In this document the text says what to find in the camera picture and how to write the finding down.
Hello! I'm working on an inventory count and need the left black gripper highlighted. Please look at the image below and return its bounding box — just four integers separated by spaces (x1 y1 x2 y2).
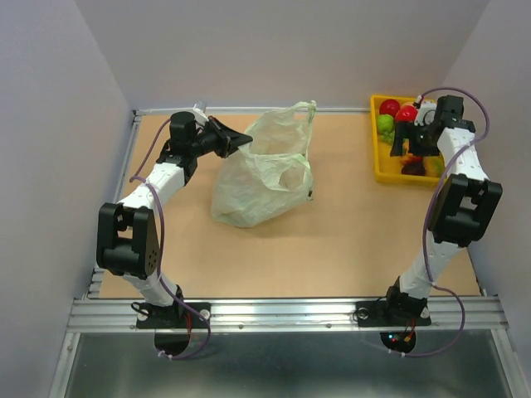
190 116 252 159

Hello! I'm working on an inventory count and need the orange persimmon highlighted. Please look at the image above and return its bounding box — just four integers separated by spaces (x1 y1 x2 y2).
400 153 423 165

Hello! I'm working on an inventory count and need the dark maroon fruit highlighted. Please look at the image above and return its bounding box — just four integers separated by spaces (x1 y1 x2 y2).
401 162 426 177

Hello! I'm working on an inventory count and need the light green plastic bag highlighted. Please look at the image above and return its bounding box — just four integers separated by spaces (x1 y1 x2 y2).
211 100 317 228

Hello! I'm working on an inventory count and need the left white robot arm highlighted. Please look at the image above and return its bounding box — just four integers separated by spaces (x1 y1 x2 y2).
96 109 253 327

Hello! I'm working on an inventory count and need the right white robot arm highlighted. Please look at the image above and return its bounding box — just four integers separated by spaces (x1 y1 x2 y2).
382 90 503 323

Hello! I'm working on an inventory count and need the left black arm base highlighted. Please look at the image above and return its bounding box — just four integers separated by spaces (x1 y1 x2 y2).
130 302 212 361

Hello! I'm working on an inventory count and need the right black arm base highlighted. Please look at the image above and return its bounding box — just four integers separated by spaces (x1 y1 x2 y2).
352 286 431 354

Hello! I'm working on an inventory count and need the green grape bunch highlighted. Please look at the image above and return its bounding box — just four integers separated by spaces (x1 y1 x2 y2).
378 130 395 146

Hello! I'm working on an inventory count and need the red apple centre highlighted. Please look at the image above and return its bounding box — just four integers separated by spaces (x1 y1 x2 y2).
394 104 418 122

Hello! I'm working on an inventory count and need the red apple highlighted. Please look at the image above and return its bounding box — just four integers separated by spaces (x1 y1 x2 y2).
394 104 418 122
379 99 402 118

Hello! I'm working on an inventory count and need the light green custard apple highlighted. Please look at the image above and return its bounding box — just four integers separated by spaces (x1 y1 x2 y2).
376 114 394 134

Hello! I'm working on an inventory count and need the red apple back left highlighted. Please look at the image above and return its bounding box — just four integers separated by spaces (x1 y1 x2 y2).
379 99 402 118

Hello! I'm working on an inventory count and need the yellow mango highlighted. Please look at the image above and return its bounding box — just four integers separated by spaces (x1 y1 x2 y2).
424 157 445 178

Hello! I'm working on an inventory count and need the yellow plastic tray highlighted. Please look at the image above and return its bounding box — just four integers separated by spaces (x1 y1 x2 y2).
370 95 439 187

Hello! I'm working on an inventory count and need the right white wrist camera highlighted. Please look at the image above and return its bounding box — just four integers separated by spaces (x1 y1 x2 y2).
413 95 436 127

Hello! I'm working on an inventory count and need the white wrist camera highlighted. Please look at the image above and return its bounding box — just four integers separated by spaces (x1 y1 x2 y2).
413 95 436 127
192 101 208 125

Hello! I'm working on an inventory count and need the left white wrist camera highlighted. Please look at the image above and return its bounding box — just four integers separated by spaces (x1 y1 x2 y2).
192 101 208 125

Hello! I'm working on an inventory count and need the aluminium frame rail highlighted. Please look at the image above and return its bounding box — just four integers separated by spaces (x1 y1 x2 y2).
51 112 528 397

